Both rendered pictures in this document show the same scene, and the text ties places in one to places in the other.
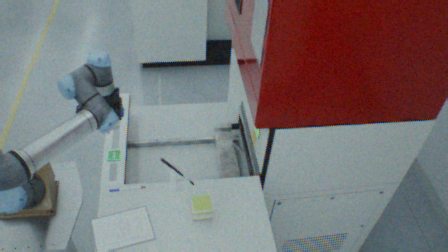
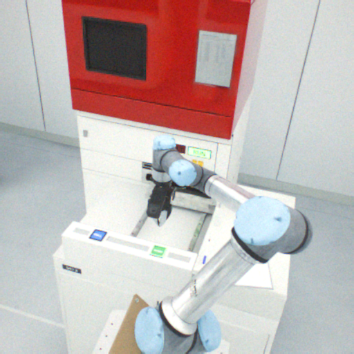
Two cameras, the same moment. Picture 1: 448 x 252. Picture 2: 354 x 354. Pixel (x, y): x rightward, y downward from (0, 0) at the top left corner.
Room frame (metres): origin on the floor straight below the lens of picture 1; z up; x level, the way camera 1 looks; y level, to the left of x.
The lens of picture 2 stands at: (0.50, 1.42, 2.06)
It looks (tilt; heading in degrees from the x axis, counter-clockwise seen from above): 33 degrees down; 296
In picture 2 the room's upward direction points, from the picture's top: 4 degrees clockwise
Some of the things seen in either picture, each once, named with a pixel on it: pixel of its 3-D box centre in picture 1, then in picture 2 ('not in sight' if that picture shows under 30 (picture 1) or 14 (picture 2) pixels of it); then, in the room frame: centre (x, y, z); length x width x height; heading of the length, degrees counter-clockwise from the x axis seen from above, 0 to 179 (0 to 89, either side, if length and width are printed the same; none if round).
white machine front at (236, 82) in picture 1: (246, 98); (151, 155); (1.38, -0.08, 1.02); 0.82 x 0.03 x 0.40; 11
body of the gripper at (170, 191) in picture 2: (108, 103); (162, 190); (1.03, 0.43, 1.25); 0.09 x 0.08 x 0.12; 101
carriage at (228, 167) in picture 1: (226, 156); (181, 199); (1.16, -0.02, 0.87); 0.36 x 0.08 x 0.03; 11
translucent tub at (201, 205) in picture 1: (201, 208); not in sight; (0.79, 0.06, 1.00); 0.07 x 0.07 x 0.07; 14
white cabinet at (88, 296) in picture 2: not in sight; (175, 296); (1.06, 0.19, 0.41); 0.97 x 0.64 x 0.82; 11
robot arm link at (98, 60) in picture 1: (99, 68); (164, 153); (1.03, 0.43, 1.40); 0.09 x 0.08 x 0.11; 146
